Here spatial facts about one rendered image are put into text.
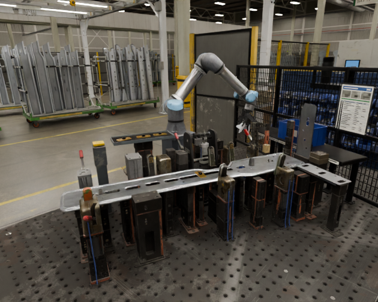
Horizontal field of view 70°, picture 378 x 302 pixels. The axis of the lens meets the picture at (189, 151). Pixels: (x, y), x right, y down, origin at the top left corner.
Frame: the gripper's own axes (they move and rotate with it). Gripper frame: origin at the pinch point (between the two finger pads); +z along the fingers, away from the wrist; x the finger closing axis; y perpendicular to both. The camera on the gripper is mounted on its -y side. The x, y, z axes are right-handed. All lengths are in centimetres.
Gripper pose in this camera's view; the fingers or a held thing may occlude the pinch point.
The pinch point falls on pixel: (243, 134)
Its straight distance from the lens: 226.5
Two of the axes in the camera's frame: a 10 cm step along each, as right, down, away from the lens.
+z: -2.6, 9.5, 1.5
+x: -6.0, -0.4, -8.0
